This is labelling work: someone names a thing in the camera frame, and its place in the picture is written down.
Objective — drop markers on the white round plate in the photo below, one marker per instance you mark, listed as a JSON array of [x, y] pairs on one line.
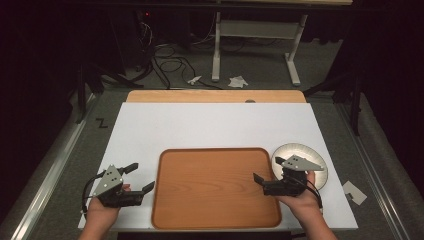
[[316, 180]]

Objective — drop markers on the person's right hand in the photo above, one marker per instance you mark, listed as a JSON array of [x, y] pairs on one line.
[[300, 201]]

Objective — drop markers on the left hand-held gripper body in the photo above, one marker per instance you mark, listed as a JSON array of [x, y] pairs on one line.
[[110, 181]]

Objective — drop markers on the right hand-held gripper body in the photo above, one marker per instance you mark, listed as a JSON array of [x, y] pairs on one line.
[[288, 186]]

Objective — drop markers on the flat white paper piece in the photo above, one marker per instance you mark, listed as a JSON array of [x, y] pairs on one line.
[[355, 193]]

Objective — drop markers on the person's left hand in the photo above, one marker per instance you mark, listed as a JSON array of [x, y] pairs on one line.
[[103, 208]]

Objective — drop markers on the brown wooden tray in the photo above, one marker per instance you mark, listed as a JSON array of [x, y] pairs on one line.
[[216, 196]]

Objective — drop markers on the silver metal floor rail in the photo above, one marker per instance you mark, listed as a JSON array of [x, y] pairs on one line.
[[50, 176], [370, 166]]

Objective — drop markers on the small white paper scrap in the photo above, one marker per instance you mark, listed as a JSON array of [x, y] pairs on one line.
[[194, 80]]

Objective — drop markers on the grey table grommet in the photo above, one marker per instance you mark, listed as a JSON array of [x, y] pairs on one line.
[[250, 101]]

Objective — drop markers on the white metal desk frame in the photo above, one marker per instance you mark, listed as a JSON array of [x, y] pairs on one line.
[[256, 29]]

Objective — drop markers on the crumpled white paper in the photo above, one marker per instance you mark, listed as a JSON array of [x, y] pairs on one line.
[[237, 81]]

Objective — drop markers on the white table board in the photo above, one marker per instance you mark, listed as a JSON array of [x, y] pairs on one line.
[[200, 126]]

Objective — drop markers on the black metal stand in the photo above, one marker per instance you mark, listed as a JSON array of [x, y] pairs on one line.
[[350, 96], [88, 86]]

